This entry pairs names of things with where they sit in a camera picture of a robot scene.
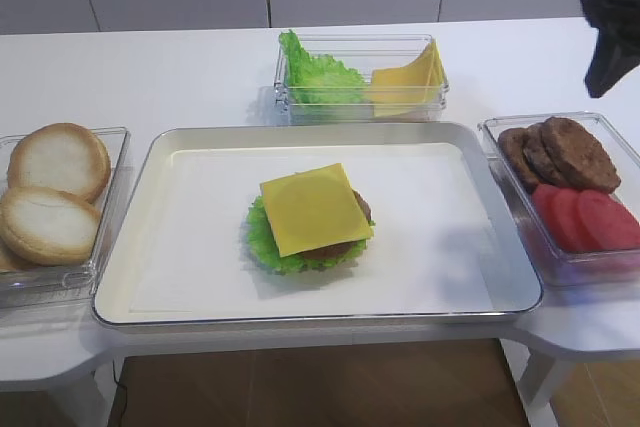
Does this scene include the yellow cheese slice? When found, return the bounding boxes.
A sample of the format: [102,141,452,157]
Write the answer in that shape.
[260,163,373,257]

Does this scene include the brown patty on burger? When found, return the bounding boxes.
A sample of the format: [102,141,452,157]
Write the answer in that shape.
[300,190,372,261]

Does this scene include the middle brown meat patty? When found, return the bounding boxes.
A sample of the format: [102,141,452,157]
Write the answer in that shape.
[523,123,571,188]

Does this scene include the white paper tray liner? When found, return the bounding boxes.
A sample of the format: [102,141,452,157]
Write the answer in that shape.
[131,142,504,319]

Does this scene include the middle bun half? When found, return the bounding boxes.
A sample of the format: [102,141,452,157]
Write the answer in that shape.
[1,187,101,266]

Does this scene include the front brown meat patty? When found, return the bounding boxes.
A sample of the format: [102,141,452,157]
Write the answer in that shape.
[541,116,621,194]

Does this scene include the white metal tray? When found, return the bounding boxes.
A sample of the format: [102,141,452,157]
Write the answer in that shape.
[93,122,543,328]

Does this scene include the orange cheese slices in box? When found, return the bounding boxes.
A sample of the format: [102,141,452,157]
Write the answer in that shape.
[367,40,448,118]

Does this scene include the front red tomato slice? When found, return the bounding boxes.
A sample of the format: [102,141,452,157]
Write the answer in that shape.
[576,190,639,251]

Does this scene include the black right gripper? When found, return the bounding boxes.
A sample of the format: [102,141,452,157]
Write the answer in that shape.
[583,0,639,98]

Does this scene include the green lettuce leaf in box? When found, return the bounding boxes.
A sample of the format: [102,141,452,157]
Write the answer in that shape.
[279,30,367,105]

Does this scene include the back brown meat patty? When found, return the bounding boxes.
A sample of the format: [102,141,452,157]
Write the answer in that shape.
[498,128,542,194]

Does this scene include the clear box with lettuce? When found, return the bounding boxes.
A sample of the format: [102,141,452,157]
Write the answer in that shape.
[274,30,449,125]

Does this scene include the middle red tomato slice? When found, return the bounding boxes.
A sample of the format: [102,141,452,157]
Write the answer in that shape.
[552,189,596,253]

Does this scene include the clear box with patties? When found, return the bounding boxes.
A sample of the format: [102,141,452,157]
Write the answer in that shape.
[479,112,639,286]

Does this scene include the bun half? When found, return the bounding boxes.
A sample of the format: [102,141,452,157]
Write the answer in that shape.
[1,187,101,266]
[0,243,36,272]
[7,123,111,203]

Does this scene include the green lettuce on burger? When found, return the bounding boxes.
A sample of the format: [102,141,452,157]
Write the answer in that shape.
[246,196,367,275]

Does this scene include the top bun half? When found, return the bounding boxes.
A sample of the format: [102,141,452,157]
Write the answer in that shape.
[7,123,111,203]

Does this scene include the brown meat patty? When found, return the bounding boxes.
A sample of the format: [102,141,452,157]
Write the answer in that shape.
[498,128,542,194]
[523,123,571,188]
[541,116,621,194]

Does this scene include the clear box with buns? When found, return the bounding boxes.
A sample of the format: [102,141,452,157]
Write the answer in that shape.
[1,123,133,309]

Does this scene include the back red tomato slice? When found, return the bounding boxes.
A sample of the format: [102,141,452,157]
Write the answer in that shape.
[531,184,560,239]

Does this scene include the lower left bun half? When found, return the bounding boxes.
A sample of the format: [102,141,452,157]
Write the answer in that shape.
[0,243,36,272]

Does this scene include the red tomato slice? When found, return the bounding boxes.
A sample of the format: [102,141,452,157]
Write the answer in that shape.
[552,189,596,253]
[576,190,639,251]
[531,184,560,239]

